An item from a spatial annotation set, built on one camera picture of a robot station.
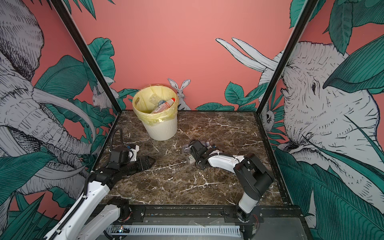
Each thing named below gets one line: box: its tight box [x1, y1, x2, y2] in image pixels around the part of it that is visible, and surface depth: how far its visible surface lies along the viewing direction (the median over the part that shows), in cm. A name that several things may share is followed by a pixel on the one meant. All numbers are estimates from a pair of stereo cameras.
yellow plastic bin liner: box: [132, 85, 179, 126], surface depth 92 cm
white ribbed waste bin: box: [142, 117, 178, 141], surface depth 106 cm
